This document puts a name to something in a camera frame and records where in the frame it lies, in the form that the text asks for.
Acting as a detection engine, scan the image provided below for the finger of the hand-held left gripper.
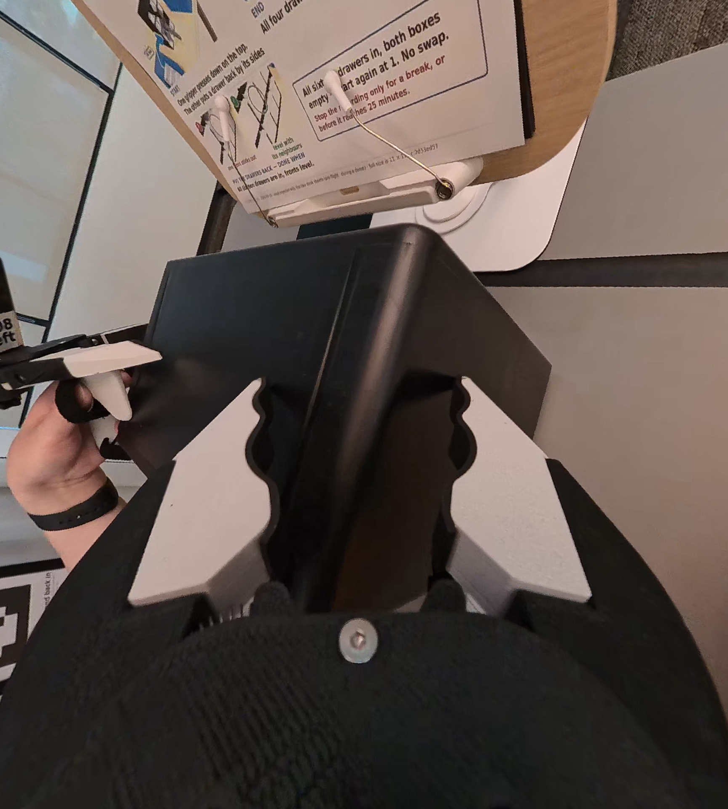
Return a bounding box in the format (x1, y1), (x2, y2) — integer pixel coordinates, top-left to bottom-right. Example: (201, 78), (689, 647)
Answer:
(59, 340), (164, 381)
(94, 324), (151, 346)

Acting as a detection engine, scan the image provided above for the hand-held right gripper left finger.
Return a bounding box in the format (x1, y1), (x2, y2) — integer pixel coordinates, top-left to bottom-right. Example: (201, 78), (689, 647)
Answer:
(127, 377), (285, 609)

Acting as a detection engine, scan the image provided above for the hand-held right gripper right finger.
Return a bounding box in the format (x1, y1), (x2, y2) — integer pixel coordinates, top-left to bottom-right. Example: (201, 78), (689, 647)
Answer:
(446, 377), (593, 611)

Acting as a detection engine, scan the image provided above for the black drawer cabinet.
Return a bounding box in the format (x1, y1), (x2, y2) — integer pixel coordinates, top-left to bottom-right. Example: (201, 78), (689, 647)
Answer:
(129, 223), (552, 615)

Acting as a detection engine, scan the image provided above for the person's left forearm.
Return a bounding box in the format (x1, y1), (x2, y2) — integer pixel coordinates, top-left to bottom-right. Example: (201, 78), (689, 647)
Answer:
(43, 496), (128, 571)

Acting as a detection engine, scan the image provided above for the person's left hand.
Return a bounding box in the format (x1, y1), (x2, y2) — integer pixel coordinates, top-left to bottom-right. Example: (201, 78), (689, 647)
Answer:
(6, 372), (135, 519)

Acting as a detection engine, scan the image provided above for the black wristband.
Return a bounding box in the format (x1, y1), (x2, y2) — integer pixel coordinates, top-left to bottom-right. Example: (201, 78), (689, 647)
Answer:
(25, 478), (120, 532)

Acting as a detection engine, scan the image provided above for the black and white marker sheet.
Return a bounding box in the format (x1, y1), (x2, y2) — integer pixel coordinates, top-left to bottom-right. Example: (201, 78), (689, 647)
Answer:
(0, 559), (65, 700)

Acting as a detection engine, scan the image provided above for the white-tipped wire page holder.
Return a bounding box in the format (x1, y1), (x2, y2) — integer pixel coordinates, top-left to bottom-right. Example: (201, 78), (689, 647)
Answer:
(209, 95), (280, 228)
(326, 70), (457, 203)

